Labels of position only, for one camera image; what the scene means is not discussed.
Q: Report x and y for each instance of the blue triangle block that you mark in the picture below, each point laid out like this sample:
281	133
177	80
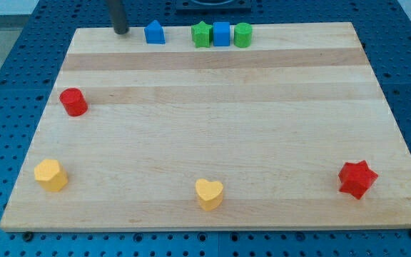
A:
154	33

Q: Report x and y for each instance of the green star block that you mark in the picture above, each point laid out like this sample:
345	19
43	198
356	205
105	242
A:
202	34

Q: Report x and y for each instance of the red star block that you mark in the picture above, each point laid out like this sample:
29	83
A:
356	178

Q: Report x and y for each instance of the yellow heart block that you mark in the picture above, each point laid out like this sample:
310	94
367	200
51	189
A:
209	193

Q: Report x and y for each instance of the wooden board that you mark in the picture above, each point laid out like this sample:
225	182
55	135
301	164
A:
274	123

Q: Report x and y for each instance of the blue cube block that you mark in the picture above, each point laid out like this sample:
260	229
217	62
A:
221	33

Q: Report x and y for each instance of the green cylinder block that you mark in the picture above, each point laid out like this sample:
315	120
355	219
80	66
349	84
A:
242	35

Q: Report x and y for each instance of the red cylinder block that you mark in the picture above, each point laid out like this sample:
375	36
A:
73	101

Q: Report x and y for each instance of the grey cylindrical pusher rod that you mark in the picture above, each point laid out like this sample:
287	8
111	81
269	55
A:
118	17

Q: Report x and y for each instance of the yellow hexagon block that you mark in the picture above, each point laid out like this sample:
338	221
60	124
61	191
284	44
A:
51	175

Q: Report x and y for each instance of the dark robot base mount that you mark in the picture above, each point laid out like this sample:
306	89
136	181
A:
212	5

